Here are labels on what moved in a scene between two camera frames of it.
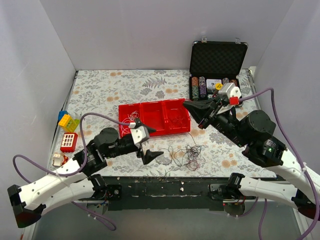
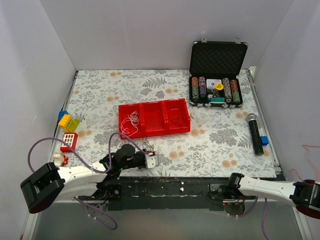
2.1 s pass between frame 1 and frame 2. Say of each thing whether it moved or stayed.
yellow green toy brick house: stayed
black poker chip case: stayed
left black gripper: moved
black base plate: stayed
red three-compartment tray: stayed
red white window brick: stayed
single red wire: moved
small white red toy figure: stayed
